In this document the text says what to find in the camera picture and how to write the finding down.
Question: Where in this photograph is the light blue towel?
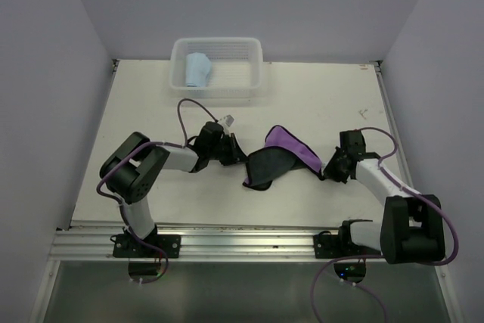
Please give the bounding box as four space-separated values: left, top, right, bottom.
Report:
185 52 212 88

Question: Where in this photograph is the right black base bracket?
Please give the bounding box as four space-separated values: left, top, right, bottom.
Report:
312 230 350 259

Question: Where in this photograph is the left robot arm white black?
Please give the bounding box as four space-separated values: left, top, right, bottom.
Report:
96 122 247 257

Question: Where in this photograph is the white plastic basket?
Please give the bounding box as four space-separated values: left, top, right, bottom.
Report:
168 37 264 99

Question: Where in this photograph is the aluminium mounting rail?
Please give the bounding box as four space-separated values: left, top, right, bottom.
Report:
51 224 443 263

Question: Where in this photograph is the black base bracket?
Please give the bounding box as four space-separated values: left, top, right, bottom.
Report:
110 231 182 259
312 230 350 259

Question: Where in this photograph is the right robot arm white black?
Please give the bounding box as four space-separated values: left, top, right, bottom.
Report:
322 129 445 264

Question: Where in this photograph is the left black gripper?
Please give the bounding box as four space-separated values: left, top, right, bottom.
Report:
207 132 249 165

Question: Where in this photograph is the purple and grey towel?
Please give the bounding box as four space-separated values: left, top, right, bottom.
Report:
243 125 325 191

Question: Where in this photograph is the left black base bracket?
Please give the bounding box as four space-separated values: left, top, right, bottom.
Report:
110 231 182 259

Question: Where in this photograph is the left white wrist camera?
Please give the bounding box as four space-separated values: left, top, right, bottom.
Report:
217 114 234 135

